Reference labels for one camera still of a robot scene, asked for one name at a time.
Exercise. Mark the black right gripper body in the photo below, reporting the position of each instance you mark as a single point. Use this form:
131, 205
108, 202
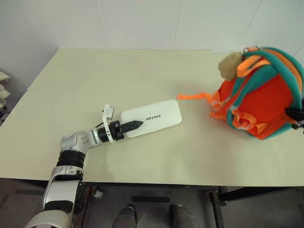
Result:
298, 114

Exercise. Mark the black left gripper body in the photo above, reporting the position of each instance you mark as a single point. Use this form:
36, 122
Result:
116, 133

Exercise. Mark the white printed box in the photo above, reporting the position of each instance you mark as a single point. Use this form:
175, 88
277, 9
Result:
156, 116

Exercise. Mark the orange and teal backpack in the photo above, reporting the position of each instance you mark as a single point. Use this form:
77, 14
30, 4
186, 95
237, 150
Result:
261, 99

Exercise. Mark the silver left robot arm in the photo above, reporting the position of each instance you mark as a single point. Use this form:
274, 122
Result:
71, 140

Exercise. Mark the beige plush backpack charm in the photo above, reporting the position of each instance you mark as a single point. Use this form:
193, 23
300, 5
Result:
230, 65

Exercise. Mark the small white floor object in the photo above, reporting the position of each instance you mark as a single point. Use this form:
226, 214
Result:
97, 194

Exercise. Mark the dark rounded left robot foot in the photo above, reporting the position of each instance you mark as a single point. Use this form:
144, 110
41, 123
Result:
125, 217

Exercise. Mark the dark rounded robot foot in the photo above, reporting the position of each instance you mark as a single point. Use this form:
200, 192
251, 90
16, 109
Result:
125, 217
183, 216

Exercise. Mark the dark rounded right robot foot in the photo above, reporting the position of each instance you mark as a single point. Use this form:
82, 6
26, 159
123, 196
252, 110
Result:
183, 216

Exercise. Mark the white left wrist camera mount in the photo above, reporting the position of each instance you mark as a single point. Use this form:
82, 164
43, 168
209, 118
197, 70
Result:
108, 111

